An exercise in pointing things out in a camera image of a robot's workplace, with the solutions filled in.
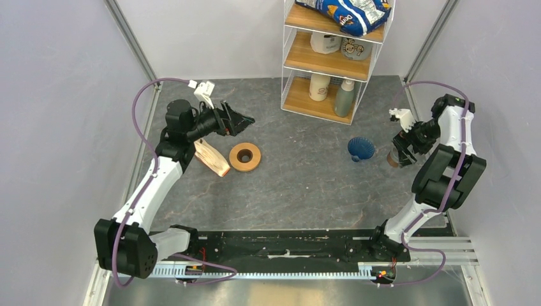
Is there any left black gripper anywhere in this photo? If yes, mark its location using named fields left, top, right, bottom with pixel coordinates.
left=185, top=99, right=254, bottom=142

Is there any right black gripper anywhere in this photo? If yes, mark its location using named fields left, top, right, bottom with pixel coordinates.
left=391, top=119, right=441, bottom=168

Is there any glass carafe with brown band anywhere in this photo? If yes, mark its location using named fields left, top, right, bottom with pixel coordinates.
left=387, top=148, right=401, bottom=168

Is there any blue cone coffee filter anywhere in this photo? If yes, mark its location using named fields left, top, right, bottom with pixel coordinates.
left=347, top=136, right=375, bottom=162

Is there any wooden dripper ring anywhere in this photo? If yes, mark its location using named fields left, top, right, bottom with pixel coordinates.
left=228, top=142, right=262, bottom=173

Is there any white wire shelf rack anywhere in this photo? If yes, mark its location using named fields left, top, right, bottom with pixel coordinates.
left=281, top=1, right=395, bottom=125

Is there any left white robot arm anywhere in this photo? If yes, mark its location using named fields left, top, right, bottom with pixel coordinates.
left=94, top=99, right=255, bottom=279

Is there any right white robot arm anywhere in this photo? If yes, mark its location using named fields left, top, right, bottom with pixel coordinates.
left=368, top=94, right=487, bottom=261

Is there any green pump bottle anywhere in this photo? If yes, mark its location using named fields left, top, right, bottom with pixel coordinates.
left=334, top=79, right=355, bottom=117

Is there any cream pump bottle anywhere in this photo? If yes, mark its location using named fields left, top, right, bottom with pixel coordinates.
left=309, top=73, right=330, bottom=101

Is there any grey cartoon printed container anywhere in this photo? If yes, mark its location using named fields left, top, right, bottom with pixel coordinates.
left=340, top=38, right=373, bottom=61

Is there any white printed container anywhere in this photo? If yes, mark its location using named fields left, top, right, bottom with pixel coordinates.
left=310, top=32, right=342, bottom=54

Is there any blue chips bag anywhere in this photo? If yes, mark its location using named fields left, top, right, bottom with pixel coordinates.
left=295, top=0, right=392, bottom=37

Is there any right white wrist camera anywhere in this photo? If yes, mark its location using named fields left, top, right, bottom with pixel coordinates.
left=389, top=108, right=418, bottom=133

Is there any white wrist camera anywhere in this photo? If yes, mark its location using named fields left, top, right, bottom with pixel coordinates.
left=188, top=80, right=215, bottom=109
left=389, top=108, right=418, bottom=133

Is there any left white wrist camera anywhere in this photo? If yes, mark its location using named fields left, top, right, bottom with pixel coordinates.
left=188, top=80, right=215, bottom=109

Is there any aluminium rail frame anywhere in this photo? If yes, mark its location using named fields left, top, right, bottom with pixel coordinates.
left=84, top=237, right=491, bottom=305

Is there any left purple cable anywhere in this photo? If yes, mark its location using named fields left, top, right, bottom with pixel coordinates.
left=111, top=77, right=239, bottom=289

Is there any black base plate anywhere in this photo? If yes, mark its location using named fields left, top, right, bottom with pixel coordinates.
left=185, top=229, right=411, bottom=273

